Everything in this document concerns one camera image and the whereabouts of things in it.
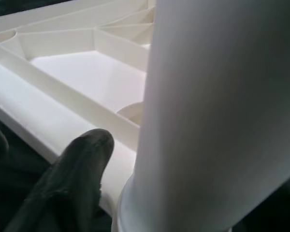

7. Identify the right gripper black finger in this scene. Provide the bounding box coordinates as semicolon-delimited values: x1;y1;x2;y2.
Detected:
4;129;116;232

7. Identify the white plastic table top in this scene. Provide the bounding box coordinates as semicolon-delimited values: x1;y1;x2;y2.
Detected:
0;0;158;218

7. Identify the white plastic table leg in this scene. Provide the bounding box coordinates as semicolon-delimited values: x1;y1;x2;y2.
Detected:
111;0;290;232

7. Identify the black cloth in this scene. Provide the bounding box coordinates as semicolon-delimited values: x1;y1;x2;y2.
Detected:
0;113;290;232

